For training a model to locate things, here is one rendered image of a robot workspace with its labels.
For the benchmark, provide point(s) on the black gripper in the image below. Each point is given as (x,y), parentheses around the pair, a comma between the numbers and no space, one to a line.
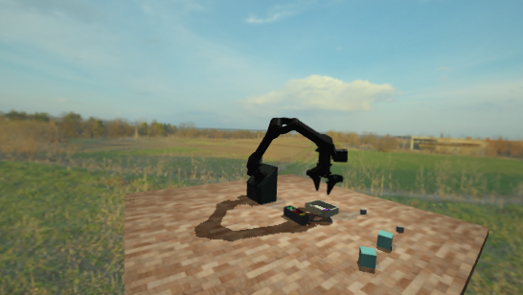
(333,179)

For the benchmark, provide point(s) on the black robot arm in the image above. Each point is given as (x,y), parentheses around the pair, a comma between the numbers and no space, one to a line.
(324,142)

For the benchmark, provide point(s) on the teal cube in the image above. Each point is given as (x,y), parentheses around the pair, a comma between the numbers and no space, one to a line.
(384,239)
(367,256)

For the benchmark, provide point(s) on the white shallow tray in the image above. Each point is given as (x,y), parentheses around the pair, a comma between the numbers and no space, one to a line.
(317,206)

